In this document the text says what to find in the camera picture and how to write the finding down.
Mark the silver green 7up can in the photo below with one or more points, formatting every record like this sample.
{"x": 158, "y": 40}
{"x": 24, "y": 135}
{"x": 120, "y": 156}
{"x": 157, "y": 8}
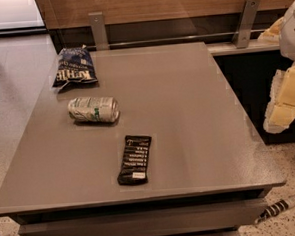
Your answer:
{"x": 94, "y": 109}

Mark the black snack bar wrapper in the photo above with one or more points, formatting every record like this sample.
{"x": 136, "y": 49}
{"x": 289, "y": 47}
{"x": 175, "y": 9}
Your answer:
{"x": 134, "y": 165}

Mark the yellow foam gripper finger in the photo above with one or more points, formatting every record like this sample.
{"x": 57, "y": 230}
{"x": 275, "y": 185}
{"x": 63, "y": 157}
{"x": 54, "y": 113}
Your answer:
{"x": 272, "y": 34}
{"x": 280, "y": 111}

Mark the left metal wall bracket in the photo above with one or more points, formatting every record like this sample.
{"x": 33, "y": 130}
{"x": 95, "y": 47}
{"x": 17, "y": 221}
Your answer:
{"x": 98, "y": 29}

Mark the grey table drawer front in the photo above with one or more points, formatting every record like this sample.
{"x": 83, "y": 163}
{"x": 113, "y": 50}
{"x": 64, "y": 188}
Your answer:
{"x": 161, "y": 222}

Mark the horizontal metal rail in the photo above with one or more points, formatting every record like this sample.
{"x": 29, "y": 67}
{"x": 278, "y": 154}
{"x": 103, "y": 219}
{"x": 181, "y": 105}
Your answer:
{"x": 208, "y": 38}

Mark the metal wall bracket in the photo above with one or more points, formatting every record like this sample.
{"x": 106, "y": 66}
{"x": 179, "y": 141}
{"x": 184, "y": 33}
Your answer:
{"x": 98, "y": 29}
{"x": 242, "y": 35}

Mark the right metal wall bracket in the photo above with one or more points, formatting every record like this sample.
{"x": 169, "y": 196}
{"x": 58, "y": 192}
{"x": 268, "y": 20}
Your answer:
{"x": 242, "y": 35}

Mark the blue kettle chips bag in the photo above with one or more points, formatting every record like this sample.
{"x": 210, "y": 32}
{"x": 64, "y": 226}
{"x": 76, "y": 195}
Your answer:
{"x": 74, "y": 65}

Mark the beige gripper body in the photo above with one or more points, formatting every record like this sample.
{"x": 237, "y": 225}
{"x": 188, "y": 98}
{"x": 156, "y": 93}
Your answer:
{"x": 292, "y": 34}

